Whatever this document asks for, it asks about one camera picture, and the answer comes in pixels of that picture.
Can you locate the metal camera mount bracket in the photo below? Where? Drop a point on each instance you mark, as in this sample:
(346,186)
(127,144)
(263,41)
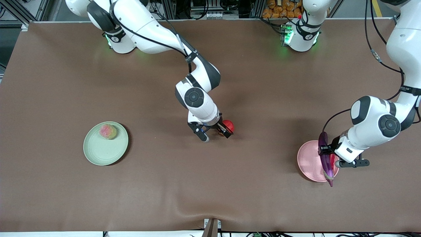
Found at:
(212,228)

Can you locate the long purple eggplant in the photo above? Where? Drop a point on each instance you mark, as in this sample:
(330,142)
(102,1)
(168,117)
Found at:
(327,168)

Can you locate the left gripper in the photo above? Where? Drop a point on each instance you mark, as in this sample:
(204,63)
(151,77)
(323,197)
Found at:
(333,145)

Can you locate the aluminium frame profile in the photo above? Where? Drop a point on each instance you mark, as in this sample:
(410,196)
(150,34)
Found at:
(24,27)

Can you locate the orange packaged snacks pile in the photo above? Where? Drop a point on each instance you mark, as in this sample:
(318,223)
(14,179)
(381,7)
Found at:
(279,8)

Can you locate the red pomegranate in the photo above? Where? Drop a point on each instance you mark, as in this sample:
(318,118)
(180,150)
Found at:
(228,125)

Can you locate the pink yellow peach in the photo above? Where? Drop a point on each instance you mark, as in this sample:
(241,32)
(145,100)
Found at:
(108,131)

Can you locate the pink round plate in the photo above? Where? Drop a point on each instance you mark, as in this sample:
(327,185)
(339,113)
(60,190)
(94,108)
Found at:
(309,161)

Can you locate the pale green round plate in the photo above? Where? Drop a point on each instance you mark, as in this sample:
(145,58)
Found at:
(102,153)

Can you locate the red chili pepper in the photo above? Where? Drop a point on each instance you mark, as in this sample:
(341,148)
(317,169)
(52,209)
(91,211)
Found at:
(333,161)

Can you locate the table cover mat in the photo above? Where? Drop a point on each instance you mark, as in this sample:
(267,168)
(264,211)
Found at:
(197,181)

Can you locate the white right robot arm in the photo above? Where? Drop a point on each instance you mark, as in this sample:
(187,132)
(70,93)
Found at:
(148,29)

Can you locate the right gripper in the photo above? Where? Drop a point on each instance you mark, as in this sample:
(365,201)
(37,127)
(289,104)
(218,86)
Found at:
(215,126)

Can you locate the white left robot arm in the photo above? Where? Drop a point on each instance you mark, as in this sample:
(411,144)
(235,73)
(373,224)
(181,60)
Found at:
(404,46)

